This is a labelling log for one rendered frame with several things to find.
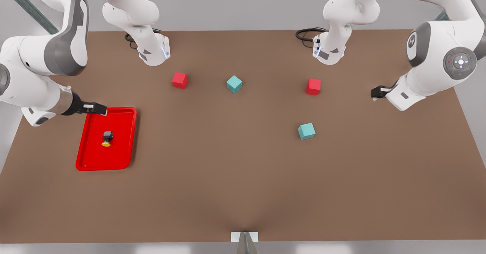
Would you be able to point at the teal cube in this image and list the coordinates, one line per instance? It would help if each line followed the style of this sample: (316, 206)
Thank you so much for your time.
(234, 84)
(306, 131)

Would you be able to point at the red cube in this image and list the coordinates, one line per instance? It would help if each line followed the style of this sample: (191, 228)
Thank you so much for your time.
(313, 87)
(180, 80)

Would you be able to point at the red plastic tray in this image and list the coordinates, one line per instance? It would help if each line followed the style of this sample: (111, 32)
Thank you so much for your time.
(107, 139)

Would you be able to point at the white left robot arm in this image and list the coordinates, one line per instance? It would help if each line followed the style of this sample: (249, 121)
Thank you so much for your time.
(436, 56)

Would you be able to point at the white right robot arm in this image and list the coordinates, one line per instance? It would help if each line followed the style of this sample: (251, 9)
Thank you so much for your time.
(57, 49)

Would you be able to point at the silver frame post with foot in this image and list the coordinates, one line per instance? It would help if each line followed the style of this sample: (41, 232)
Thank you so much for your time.
(245, 242)

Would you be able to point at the small black yellow-tipped object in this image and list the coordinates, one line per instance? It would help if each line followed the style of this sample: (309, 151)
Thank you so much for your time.
(107, 138)

